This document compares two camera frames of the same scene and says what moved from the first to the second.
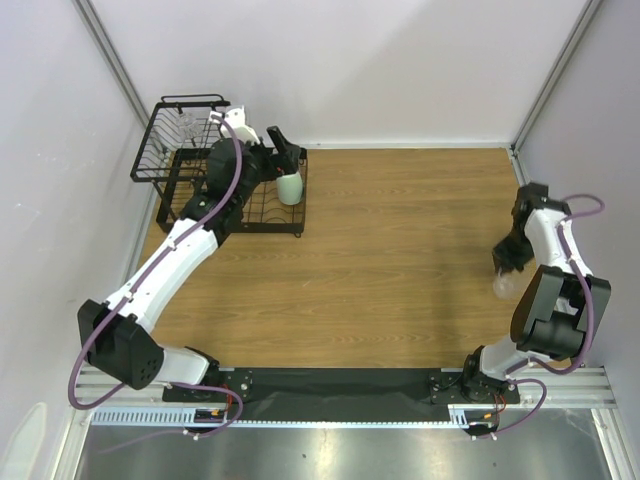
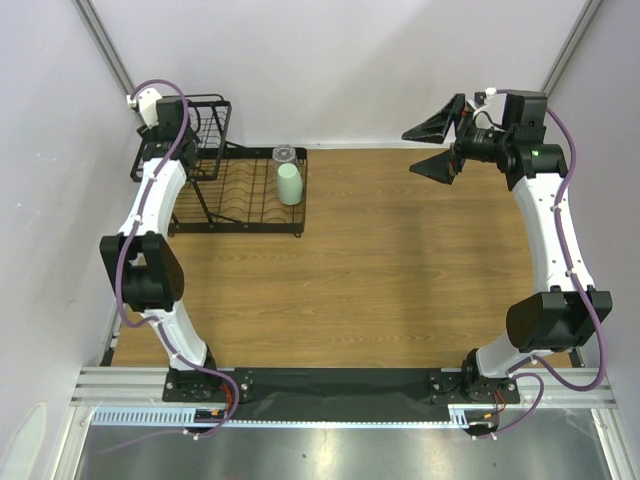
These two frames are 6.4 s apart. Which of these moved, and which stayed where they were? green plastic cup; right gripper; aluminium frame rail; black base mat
Moved: right gripper
Stayed: aluminium frame rail; green plastic cup; black base mat
